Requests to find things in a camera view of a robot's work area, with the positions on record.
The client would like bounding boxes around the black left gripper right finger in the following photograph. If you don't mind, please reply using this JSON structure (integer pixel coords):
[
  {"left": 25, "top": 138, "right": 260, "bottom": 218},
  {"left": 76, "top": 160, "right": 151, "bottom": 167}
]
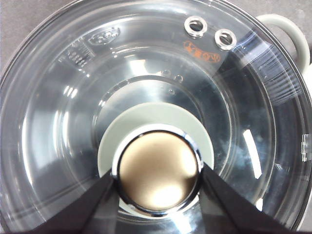
[{"left": 200, "top": 163, "right": 312, "bottom": 234}]

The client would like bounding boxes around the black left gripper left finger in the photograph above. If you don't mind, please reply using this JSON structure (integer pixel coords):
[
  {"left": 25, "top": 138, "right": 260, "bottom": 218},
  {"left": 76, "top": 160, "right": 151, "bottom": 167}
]
[{"left": 9, "top": 170, "right": 118, "bottom": 234}]

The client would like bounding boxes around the glass steamer lid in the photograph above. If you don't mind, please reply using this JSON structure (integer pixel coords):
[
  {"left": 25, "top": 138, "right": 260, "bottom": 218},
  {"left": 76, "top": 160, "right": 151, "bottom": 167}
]
[{"left": 0, "top": 0, "right": 312, "bottom": 234}]

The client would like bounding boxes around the green electric steamer pot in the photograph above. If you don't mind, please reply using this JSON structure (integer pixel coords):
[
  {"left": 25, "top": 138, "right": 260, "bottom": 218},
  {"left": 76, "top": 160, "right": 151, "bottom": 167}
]
[{"left": 0, "top": 14, "right": 312, "bottom": 234}]

